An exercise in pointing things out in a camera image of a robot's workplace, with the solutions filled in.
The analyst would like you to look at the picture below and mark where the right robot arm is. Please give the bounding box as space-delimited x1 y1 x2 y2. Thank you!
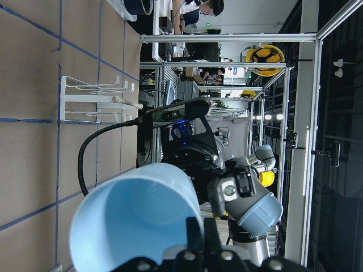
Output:
161 117 283 265

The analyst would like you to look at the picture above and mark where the wooden rack rod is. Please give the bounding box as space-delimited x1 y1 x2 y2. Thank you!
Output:
112 96 143 109

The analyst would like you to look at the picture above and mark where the person in background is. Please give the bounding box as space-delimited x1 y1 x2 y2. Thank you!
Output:
172 0 225 35

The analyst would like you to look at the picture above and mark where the black camera cable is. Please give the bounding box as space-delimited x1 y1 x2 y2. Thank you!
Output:
78 114 151 198

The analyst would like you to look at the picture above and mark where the white wire cup rack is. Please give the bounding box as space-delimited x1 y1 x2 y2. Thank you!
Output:
60 75 139 124

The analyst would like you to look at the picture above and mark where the yellow hard hat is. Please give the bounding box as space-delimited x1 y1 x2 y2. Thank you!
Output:
246 44 285 77

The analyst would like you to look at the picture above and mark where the light blue cup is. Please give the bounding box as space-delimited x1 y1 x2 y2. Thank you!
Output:
69 163 204 271

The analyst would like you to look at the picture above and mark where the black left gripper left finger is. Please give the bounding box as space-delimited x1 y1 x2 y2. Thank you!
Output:
186 217 204 252

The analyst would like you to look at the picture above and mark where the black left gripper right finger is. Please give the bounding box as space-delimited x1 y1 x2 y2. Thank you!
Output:
204 218 222 253

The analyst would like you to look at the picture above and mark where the dark blue pot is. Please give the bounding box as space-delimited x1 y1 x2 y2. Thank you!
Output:
124 0 154 16

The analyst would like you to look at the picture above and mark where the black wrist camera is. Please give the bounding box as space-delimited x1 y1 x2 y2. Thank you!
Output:
143 97 211 128

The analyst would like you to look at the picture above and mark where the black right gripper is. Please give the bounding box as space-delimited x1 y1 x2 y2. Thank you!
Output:
161 117 256 204

